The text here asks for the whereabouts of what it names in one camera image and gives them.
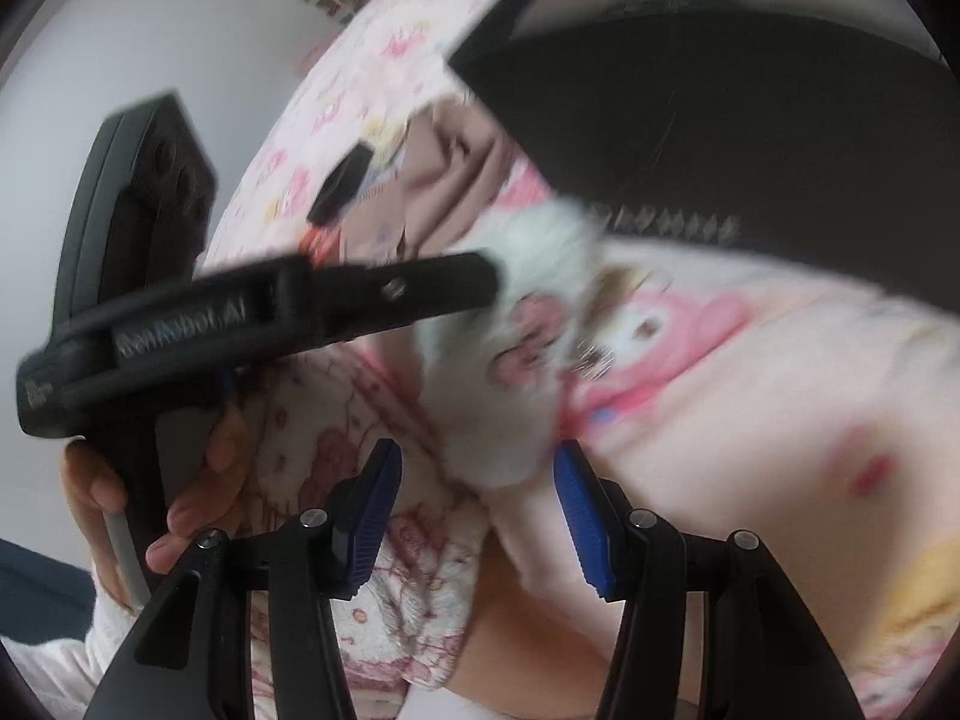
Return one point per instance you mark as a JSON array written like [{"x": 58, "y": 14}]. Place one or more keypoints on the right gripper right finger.
[{"x": 764, "y": 655}]

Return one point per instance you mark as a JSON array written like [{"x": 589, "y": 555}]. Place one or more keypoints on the pink patterned pajama sleeve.
[{"x": 323, "y": 415}]

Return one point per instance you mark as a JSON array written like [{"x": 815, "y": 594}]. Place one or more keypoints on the brown cloth item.
[{"x": 453, "y": 162}]

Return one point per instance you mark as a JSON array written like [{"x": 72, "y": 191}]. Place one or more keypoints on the person left hand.
[{"x": 92, "y": 491}]

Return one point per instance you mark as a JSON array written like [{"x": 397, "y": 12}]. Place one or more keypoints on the pink cartoon print blanket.
[{"x": 720, "y": 392}]

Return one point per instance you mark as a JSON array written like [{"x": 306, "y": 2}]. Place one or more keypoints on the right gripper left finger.
[{"x": 189, "y": 654}]

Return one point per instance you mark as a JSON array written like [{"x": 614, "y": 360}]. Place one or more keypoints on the black cardboard box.
[{"x": 736, "y": 126}]

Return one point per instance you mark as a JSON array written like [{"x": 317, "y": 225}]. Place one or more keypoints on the small black card packet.
[{"x": 341, "y": 186}]

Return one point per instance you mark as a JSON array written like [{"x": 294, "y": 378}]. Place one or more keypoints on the white fluffy plush toy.
[{"x": 492, "y": 380}]

